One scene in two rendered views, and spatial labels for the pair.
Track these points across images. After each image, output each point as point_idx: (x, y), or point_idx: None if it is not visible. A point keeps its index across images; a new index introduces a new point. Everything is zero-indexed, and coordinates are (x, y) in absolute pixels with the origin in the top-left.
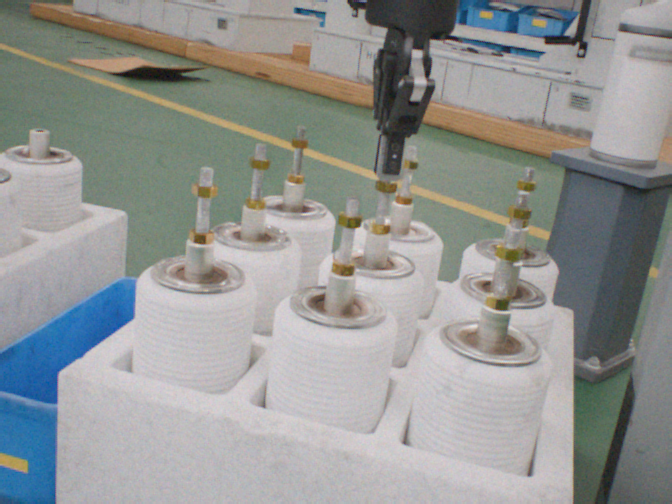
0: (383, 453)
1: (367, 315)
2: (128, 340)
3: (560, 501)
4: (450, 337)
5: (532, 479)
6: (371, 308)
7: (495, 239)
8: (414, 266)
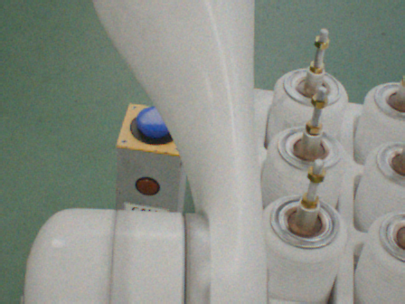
0: None
1: (383, 93)
2: None
3: (257, 90)
4: (334, 84)
5: (269, 100)
6: (384, 100)
7: (323, 242)
8: (377, 161)
